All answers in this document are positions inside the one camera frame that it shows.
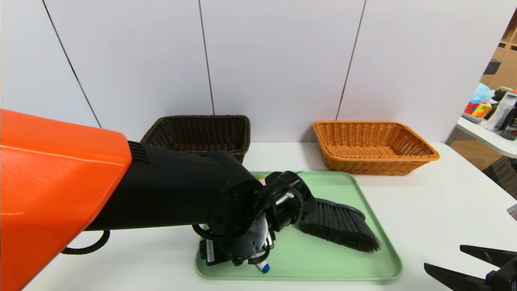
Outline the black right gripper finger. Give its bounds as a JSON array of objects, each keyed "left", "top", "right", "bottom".
[
  {"left": 459, "top": 245, "right": 517, "bottom": 268},
  {"left": 423, "top": 262, "right": 496, "bottom": 291}
]

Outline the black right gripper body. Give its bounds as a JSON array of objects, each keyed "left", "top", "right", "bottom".
[{"left": 491, "top": 257, "right": 517, "bottom": 291}]

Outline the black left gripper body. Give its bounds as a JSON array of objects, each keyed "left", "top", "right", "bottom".
[{"left": 200, "top": 230, "right": 275, "bottom": 266}]

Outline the white marker with blue cap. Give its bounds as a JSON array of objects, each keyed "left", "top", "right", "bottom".
[{"left": 242, "top": 254, "right": 271, "bottom": 274}]

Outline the grey hand brush green handle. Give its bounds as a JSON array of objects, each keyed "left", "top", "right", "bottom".
[{"left": 298, "top": 197, "right": 381, "bottom": 253}]

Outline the dark brown wicker basket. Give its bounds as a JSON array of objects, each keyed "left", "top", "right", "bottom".
[{"left": 140, "top": 115, "right": 251, "bottom": 164}]

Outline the orange wicker basket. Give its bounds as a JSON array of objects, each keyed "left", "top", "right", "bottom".
[{"left": 313, "top": 120, "right": 440, "bottom": 176}]

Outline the light green plastic tray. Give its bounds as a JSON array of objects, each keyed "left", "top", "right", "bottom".
[{"left": 195, "top": 171, "right": 403, "bottom": 282}]

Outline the white side table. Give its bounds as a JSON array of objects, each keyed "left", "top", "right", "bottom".
[{"left": 446, "top": 117, "right": 517, "bottom": 159}]

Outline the dark bottle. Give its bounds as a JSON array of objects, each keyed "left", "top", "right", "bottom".
[{"left": 501, "top": 106, "right": 517, "bottom": 141}]

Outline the white plastic bottle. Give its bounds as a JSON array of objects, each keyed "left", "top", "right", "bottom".
[{"left": 485, "top": 92, "right": 517, "bottom": 132}]

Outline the colourful toy cube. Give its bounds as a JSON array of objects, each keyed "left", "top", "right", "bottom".
[{"left": 464, "top": 101, "right": 492, "bottom": 118}]

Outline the blue plastic bag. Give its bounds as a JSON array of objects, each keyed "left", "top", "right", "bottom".
[{"left": 471, "top": 83, "right": 494, "bottom": 103}]

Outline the wooden cabinet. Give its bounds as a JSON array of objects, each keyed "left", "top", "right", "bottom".
[{"left": 481, "top": 8, "right": 517, "bottom": 91}]

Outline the black braided arm hose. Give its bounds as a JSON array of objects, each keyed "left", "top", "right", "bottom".
[{"left": 61, "top": 230, "right": 111, "bottom": 255}]

